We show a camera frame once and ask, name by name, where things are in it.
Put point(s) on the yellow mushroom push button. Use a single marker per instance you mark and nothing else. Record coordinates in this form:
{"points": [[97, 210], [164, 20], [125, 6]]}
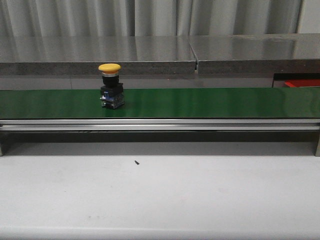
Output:
{"points": [[112, 92]]}

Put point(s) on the left grey stone countertop slab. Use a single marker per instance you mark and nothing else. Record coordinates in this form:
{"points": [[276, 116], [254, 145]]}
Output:
{"points": [[82, 55]]}

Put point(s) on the grey stone countertop slab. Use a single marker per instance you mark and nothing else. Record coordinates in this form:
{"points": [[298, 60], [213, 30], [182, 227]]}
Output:
{"points": [[257, 54], [82, 55]]}

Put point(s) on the green conveyor belt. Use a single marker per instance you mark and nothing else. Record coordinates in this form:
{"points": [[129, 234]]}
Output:
{"points": [[169, 103]]}

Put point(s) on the right grey stone countertop slab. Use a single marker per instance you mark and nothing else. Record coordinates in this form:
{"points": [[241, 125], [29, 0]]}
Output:
{"points": [[257, 54]]}

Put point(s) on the red plastic tray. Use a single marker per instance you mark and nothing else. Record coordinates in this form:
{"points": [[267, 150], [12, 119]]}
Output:
{"points": [[302, 83]]}

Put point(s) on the white pleated curtain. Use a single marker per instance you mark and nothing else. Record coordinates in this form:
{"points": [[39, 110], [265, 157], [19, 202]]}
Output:
{"points": [[101, 18]]}

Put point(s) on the aluminium conveyor frame rail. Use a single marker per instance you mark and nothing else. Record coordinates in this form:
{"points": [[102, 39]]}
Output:
{"points": [[162, 124]]}

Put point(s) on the steel conveyor support bracket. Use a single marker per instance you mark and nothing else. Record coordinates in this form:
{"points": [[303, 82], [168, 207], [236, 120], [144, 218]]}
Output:
{"points": [[317, 148]]}

